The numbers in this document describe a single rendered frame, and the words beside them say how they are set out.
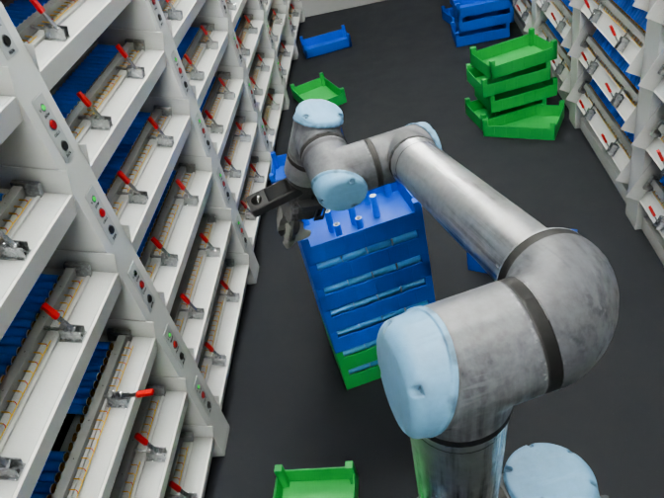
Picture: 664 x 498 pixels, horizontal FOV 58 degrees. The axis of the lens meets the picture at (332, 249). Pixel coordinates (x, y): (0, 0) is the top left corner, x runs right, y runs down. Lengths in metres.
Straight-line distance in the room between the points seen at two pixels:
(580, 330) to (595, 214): 1.72
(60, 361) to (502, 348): 0.82
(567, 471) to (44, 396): 0.87
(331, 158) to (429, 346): 0.58
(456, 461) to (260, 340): 1.39
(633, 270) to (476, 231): 1.37
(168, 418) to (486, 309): 1.07
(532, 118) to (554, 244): 2.25
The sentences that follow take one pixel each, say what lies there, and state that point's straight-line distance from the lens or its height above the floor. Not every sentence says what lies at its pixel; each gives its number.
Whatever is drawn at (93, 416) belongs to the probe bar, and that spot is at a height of 0.53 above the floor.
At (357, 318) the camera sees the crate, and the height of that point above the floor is 0.26.
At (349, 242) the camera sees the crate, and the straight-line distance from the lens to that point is 1.44.
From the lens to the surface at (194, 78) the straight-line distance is 2.09.
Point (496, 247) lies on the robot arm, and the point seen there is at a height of 0.93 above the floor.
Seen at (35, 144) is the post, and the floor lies 0.99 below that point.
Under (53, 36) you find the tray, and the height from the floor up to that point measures 1.10.
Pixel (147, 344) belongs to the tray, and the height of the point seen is 0.49.
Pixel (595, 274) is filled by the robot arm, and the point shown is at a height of 0.97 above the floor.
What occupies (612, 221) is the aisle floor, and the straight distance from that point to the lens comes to 2.27.
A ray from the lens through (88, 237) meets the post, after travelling 1.27.
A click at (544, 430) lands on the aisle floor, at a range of 1.67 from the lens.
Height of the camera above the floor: 1.39
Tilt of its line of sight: 38 degrees down
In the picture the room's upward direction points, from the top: 15 degrees counter-clockwise
